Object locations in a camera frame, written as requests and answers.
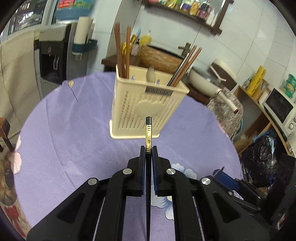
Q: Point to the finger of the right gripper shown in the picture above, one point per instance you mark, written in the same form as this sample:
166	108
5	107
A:
224	179

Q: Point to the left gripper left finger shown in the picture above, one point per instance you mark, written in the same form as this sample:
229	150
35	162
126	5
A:
96	210

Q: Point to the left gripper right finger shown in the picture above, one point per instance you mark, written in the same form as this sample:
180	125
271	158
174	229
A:
203	209

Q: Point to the black gold chopstick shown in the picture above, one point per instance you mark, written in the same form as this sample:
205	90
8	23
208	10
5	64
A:
148	170

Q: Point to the brown wooden chopstick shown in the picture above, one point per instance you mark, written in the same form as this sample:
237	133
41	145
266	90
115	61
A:
187	58
187	66
120	63
127	55

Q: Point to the black plastic bag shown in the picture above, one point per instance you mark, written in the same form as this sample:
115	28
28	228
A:
260	161

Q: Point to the floral cloth cover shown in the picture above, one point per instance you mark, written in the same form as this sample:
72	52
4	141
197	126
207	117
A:
228	120

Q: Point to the wooden side shelf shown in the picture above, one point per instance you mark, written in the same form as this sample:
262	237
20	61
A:
255	121

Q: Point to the purple floral tablecloth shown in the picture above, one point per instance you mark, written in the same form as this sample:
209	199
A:
66	141

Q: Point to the cat print cushion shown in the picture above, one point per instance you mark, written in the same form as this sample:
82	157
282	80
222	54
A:
15	218

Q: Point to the white microwave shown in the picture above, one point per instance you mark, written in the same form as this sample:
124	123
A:
282	111

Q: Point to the cream frying pan with lid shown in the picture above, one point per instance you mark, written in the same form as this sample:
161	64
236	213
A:
209	86

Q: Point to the brown white rice cooker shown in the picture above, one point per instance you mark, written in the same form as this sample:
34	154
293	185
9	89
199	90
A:
223	73

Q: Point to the yellow roll package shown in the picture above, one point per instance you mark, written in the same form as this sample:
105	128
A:
256	80

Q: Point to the green cup stack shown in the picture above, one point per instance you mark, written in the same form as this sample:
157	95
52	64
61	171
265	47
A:
289	86

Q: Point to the black chopstick in holder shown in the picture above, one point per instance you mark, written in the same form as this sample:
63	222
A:
176	72

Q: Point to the cream plastic utensil holder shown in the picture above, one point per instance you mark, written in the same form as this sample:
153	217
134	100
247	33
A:
134	99

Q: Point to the white spoon in holder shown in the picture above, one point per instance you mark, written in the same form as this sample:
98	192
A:
150	75

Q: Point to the wooden chair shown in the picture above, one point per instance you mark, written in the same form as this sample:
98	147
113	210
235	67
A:
5	128

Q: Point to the woven basket sink basin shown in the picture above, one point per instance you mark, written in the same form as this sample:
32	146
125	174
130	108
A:
159	59

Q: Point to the brass faucet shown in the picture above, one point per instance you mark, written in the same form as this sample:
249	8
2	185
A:
185	49

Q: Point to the yellow soap bottle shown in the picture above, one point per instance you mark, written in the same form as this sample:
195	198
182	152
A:
146	39

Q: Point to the water dispenser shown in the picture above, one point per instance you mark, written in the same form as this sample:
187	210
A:
57	62

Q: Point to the blue water bottle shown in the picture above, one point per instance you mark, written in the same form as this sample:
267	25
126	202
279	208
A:
73	9

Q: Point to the window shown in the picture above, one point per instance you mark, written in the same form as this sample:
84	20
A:
30	13

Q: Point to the wooden wall shelf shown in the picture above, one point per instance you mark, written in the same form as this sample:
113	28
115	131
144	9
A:
209	14

